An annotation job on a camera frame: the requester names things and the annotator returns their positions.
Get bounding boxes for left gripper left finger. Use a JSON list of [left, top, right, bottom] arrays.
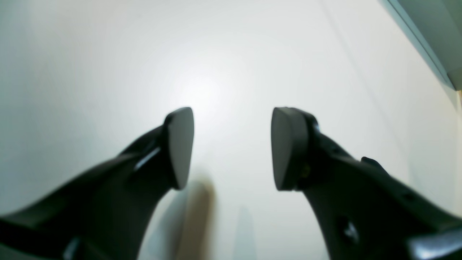
[[1, 107, 195, 260]]

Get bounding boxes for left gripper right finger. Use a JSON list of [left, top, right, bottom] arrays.
[[271, 107, 462, 260]]

